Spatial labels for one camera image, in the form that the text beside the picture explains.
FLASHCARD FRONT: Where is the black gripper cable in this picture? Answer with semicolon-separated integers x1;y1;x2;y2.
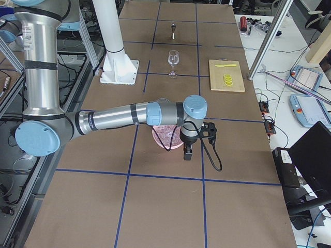
197;126;223;172

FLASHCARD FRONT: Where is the far blue teach pendant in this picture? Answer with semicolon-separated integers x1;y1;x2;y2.
287;65;323;91

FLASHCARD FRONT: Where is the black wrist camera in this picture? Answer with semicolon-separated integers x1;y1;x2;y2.
201;122;217;144

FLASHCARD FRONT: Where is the steel jigger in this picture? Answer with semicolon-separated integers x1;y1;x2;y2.
171;24;176;40

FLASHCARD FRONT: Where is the near blue teach pendant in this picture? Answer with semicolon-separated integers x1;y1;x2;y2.
290;95;330;128

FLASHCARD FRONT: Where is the pink bowl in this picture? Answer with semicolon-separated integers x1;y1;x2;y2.
151;125;184;151

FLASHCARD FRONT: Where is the clear wine glass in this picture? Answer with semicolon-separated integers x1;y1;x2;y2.
168;50;179;78

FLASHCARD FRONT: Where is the clear ice cube pile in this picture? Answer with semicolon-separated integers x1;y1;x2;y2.
154;126;181;147

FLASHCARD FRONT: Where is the white column mount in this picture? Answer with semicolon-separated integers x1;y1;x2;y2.
93;0;139;85

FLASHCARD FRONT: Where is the bamboo cutting board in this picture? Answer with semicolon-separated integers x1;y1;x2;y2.
208;59;245;93

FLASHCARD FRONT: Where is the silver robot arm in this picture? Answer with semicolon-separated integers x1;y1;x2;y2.
14;1;208;160

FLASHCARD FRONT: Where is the lemon slice four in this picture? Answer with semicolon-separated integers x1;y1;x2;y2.
224;81;233;87

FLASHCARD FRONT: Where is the black box device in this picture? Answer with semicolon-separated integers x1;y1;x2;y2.
272;147;300;189

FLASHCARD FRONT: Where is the yellow plastic knife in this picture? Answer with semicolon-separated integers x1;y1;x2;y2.
214;64;237;67

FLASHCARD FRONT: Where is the black laptop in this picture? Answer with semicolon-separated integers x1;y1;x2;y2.
288;121;330;215

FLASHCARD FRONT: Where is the red cylinder bottle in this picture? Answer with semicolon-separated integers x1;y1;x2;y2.
240;16;247;32

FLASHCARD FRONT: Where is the aluminium frame post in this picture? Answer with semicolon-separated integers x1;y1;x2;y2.
248;0;293;80

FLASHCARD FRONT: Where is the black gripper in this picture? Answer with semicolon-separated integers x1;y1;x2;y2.
180;132;198;161

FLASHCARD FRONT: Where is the blue teach pendant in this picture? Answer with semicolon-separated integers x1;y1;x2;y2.
290;95;330;128
287;65;323;91

